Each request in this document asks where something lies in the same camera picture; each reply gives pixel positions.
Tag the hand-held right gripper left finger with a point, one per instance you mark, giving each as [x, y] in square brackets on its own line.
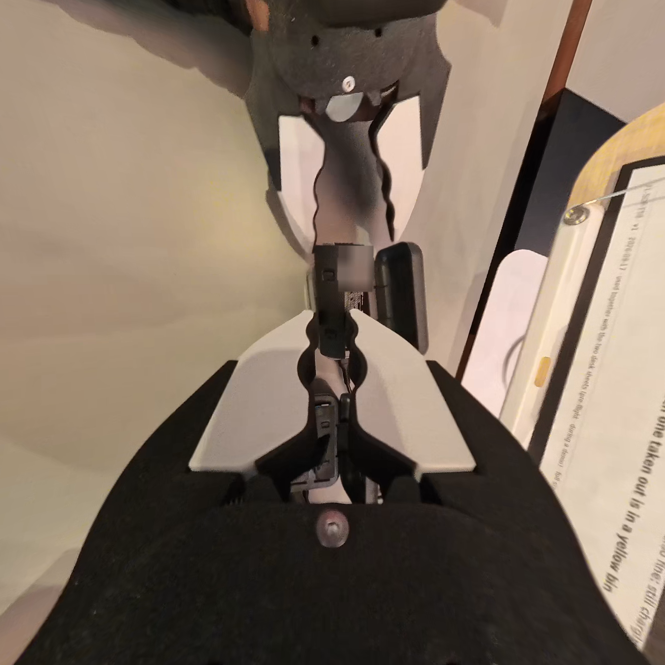
[244, 405]

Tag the white rounded panel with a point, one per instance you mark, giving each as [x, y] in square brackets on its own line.
[498, 311]

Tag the rounded wooden board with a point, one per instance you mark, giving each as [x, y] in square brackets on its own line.
[597, 166]

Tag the black box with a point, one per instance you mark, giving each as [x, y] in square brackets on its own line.
[550, 171]

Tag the grey battery charging case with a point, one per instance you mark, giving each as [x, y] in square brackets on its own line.
[402, 296]

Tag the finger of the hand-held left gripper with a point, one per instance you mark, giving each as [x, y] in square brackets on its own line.
[296, 171]
[405, 156]

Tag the black framed instruction sheet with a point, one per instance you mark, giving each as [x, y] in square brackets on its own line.
[587, 415]

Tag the black camera battery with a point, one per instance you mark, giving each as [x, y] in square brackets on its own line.
[326, 296]

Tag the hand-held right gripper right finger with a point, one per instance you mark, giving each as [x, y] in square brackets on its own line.
[415, 405]

